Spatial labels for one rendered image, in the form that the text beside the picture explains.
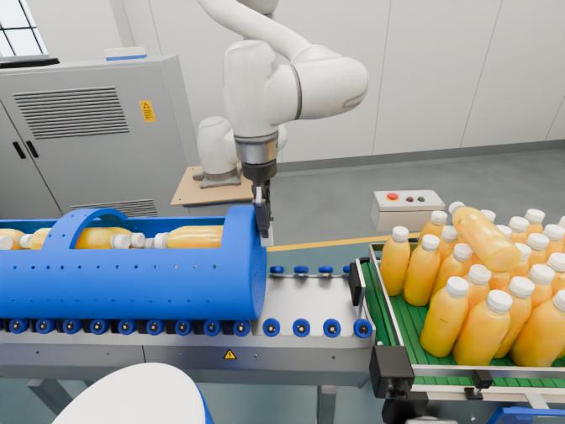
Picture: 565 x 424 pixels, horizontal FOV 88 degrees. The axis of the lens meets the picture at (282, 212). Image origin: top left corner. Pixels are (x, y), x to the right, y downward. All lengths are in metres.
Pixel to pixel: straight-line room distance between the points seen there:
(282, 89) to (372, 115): 3.25
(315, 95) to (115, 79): 1.88
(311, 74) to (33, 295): 0.76
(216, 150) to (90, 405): 0.91
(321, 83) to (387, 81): 3.17
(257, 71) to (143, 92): 1.79
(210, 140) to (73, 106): 1.40
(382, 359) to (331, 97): 0.54
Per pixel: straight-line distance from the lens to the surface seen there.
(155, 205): 2.62
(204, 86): 3.49
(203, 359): 0.88
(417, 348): 0.87
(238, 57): 0.55
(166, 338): 0.88
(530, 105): 4.82
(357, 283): 0.77
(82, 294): 0.79
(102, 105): 2.41
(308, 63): 0.60
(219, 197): 1.24
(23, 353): 1.14
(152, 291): 0.70
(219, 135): 1.25
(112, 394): 0.71
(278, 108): 0.56
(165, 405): 0.66
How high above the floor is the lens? 1.60
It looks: 33 degrees down
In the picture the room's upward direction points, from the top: 4 degrees counter-clockwise
